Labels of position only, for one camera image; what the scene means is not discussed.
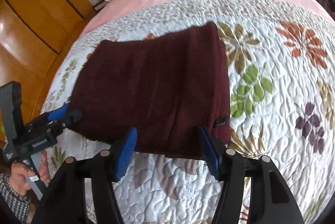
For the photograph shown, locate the left bedside table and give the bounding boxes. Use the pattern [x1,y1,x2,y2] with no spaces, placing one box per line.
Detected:
[93,0,107,12]

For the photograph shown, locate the wooden wardrobe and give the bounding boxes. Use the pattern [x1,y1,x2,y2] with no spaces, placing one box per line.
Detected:
[1,0,96,122]

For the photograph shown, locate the maroon pants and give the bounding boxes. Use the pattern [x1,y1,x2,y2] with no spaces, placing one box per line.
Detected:
[68,22,230,159]

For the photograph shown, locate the person's left hand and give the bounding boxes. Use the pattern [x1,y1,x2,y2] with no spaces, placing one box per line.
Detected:
[9,150,50,196]

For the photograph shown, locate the checkered sleeve forearm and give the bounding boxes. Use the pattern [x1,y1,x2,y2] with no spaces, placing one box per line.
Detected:
[1,173,31,223]

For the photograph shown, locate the white floral quilt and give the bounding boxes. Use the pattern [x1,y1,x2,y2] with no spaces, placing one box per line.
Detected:
[42,0,334,223]

